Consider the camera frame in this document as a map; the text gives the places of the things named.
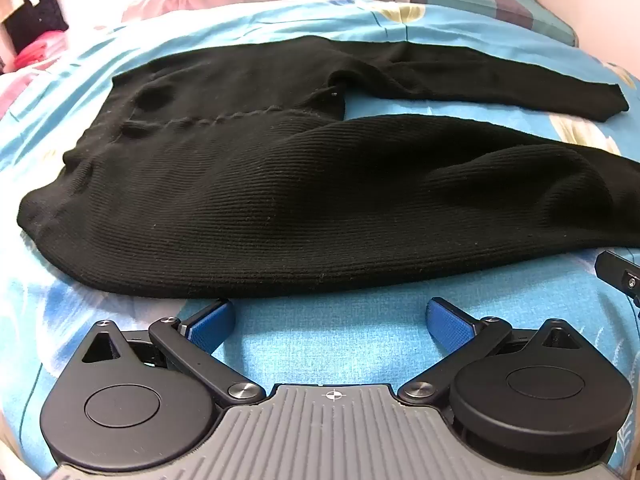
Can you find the blue floral bedsheet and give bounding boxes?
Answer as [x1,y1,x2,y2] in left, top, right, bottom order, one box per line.
[0,0,640,480]

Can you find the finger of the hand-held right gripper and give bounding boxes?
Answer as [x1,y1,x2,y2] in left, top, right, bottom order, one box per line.
[596,250,640,319]

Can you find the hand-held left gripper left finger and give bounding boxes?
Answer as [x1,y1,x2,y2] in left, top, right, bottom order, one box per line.
[75,298,263,406]

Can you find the pink folded clothes stack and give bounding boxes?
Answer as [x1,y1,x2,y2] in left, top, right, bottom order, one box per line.
[12,29,68,72]

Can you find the striped bed sheet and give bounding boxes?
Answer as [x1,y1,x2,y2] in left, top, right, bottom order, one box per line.
[407,0,581,47]

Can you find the pink fleece blanket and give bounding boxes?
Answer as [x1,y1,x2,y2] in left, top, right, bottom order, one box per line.
[0,67,56,122]

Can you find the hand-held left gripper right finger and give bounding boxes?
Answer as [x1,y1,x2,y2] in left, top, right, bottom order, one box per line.
[397,297,583,404]

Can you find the black knit pants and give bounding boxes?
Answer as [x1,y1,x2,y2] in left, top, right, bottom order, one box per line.
[16,34,640,300]

